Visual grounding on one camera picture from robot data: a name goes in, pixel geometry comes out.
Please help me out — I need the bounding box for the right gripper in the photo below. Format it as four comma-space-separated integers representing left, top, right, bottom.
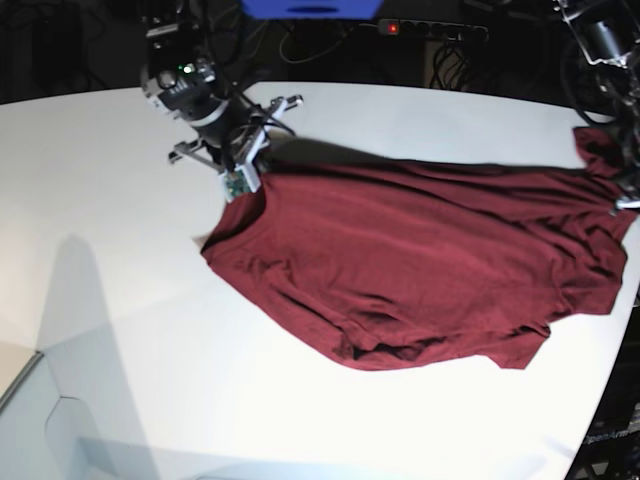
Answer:
168, 95, 304, 173

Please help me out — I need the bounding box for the black power strip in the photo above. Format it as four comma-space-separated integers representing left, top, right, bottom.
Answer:
376, 18, 489, 43

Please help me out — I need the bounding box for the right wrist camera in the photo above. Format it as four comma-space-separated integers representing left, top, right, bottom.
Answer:
219, 164, 261, 203

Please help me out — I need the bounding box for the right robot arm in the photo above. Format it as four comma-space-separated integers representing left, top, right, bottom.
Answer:
141, 1, 302, 173

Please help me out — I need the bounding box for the blue box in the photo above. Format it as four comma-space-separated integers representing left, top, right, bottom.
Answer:
241, 0, 383, 20

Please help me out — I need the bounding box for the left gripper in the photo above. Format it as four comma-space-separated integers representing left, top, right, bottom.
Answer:
612, 167, 639, 212

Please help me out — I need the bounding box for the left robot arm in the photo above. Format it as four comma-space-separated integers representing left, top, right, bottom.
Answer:
554, 1, 639, 210

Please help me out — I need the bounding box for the dark red t-shirt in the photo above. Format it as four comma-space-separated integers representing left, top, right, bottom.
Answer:
201, 128, 635, 371

